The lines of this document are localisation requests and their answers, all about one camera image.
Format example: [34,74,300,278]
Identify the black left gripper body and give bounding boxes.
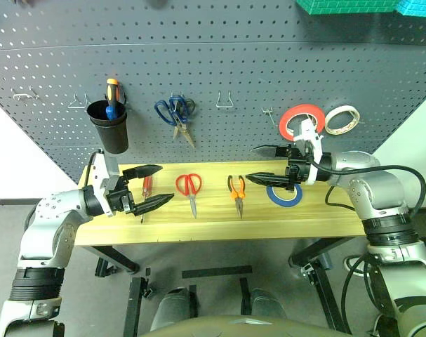
[105,174,135,216]

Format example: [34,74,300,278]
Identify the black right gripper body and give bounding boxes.
[275,139,319,192]

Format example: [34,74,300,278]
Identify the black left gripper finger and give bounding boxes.
[122,164,164,183]
[131,192,175,217]

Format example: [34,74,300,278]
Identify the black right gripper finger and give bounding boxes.
[244,172,291,189]
[251,145,279,159]

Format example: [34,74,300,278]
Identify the blue tape roll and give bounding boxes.
[266,182,304,208]

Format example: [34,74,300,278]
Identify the orange and black pliers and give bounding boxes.
[227,174,247,220]

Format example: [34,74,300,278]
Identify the red handled scissors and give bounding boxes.
[175,172,203,220]

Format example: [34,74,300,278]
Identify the grey metal pegboard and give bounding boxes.
[0,0,426,185]

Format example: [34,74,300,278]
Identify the red tape roll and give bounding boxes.
[278,103,326,139]

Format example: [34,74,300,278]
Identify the black cup holder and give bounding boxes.
[86,99,130,155]

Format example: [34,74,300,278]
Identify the black table leg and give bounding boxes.
[288,237,367,334]
[89,244,141,279]

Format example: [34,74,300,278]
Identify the white tape roll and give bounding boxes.
[324,105,361,136]

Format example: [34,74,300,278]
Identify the black floor tape strip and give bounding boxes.
[181,265,253,279]

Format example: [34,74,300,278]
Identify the black metal stand bar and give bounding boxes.
[122,268,154,337]

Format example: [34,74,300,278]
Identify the dark rounded robot foot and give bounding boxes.
[240,286,288,321]
[150,285,199,333]

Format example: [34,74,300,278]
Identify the olive robot torso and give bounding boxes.
[138,314,351,337]

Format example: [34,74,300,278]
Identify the green box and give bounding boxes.
[295,0,401,16]

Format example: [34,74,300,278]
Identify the teal box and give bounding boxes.
[394,0,426,19]

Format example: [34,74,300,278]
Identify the red handled screwdriver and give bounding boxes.
[140,175,154,224]

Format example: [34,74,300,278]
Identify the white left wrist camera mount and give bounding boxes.
[92,152,123,218]

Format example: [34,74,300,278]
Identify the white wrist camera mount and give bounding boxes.
[92,152,123,218]
[291,117,326,185]

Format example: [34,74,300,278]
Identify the silver wire pegboard hook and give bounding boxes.
[261,106,277,126]
[67,91,89,108]
[12,86,39,102]
[215,91,234,108]

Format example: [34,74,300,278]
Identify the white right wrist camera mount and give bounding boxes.
[291,117,326,185]

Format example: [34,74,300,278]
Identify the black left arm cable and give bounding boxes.
[85,150,98,185]

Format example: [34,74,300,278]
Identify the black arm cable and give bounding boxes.
[312,159,426,220]
[85,150,98,185]

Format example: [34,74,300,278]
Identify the blue handled scissors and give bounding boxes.
[154,98,197,149]

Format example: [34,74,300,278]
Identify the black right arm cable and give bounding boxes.
[312,159,426,220]

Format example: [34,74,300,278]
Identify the black floor cable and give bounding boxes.
[340,252,387,337]

